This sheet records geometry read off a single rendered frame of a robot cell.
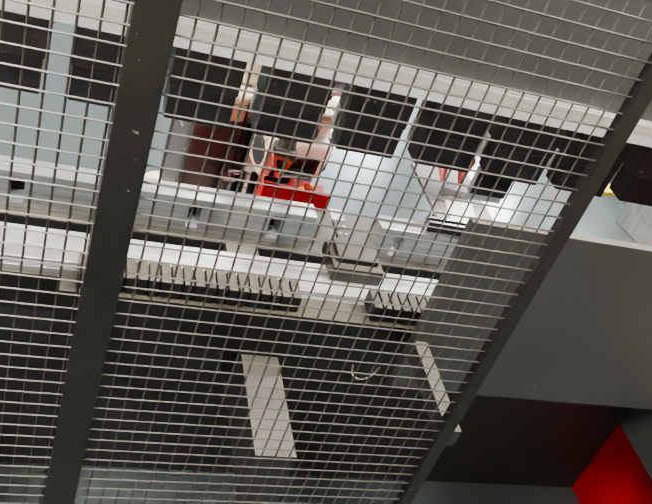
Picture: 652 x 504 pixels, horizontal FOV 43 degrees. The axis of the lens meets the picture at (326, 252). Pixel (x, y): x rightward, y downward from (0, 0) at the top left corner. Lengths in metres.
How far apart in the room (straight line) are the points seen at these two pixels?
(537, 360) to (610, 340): 0.16
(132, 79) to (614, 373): 1.34
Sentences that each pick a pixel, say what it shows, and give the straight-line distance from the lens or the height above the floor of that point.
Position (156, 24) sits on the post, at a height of 1.69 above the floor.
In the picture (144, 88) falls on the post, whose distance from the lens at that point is 0.99.
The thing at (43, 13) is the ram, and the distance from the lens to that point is 1.76.
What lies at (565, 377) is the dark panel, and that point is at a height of 0.98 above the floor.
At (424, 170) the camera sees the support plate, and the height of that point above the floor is 1.00.
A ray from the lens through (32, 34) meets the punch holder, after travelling 1.78.
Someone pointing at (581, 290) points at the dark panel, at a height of 1.22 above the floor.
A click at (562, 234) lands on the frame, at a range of 1.26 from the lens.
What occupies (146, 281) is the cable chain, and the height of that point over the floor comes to 1.04.
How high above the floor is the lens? 2.06
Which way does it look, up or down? 34 degrees down
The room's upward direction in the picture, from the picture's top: 21 degrees clockwise
